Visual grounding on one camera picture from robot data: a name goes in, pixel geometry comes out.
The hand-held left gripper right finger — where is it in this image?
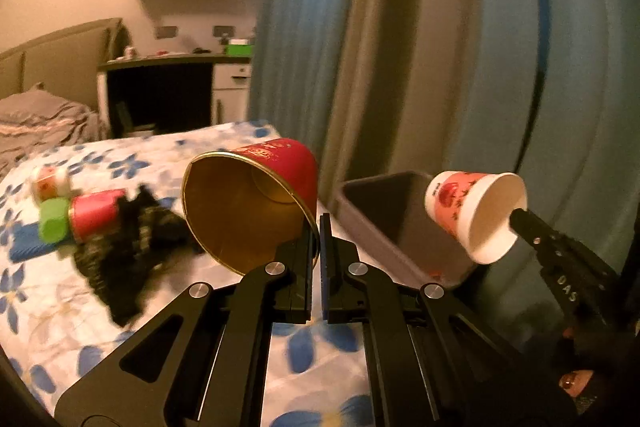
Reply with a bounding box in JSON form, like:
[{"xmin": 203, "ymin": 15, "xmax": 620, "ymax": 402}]
[{"xmin": 320, "ymin": 213, "xmax": 567, "ymax": 427}]

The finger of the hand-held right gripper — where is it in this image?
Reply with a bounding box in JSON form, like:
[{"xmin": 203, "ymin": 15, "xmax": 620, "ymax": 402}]
[{"xmin": 507, "ymin": 205, "xmax": 563, "ymax": 258}]

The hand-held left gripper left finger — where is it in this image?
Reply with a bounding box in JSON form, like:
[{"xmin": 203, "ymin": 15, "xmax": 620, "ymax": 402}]
[{"xmin": 54, "ymin": 214, "xmax": 322, "ymax": 427}]

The white red-print paper cup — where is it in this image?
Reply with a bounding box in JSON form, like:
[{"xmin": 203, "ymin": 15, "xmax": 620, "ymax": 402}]
[
  {"xmin": 30, "ymin": 165, "xmax": 71, "ymax": 203},
  {"xmin": 423, "ymin": 170, "xmax": 529, "ymax": 266}
]

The red gold-lined paper cup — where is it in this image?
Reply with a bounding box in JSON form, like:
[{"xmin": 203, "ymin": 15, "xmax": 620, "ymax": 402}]
[{"xmin": 181, "ymin": 137, "xmax": 321, "ymax": 278}]

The brown plastic trash bin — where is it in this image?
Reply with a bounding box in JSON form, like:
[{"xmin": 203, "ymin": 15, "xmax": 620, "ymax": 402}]
[{"xmin": 334, "ymin": 170, "xmax": 477, "ymax": 291}]

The black cloth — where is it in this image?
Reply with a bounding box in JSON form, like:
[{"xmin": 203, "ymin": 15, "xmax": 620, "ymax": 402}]
[{"xmin": 74, "ymin": 183, "xmax": 202, "ymax": 329}]

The small red cup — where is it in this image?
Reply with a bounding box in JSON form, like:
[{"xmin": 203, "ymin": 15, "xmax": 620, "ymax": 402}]
[{"xmin": 67, "ymin": 189, "xmax": 126, "ymax": 238}]

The green plastic cap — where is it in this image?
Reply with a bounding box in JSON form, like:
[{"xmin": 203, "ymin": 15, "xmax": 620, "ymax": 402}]
[{"xmin": 38, "ymin": 199, "xmax": 71, "ymax": 243}]

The person's right hand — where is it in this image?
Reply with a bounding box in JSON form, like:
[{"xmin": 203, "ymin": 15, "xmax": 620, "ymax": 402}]
[{"xmin": 552, "ymin": 326, "xmax": 621, "ymax": 414}]

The white drawer unit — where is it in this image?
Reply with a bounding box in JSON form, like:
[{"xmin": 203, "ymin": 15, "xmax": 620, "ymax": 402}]
[{"xmin": 212, "ymin": 61, "xmax": 254, "ymax": 126}]

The blue and beige curtain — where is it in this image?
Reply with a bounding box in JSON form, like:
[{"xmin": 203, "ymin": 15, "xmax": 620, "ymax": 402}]
[{"xmin": 247, "ymin": 0, "xmax": 640, "ymax": 360}]

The dark wooden desk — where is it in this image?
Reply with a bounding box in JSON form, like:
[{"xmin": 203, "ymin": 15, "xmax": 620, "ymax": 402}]
[{"xmin": 95, "ymin": 52, "xmax": 256, "ymax": 138}]

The blue sponge cloth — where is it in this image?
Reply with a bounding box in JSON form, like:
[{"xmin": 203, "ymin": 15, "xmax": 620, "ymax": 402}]
[{"xmin": 13, "ymin": 226, "xmax": 61, "ymax": 261}]

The beige padded headboard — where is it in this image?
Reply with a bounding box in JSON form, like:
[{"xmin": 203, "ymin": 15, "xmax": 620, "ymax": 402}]
[{"xmin": 0, "ymin": 17, "xmax": 126, "ymax": 102}]

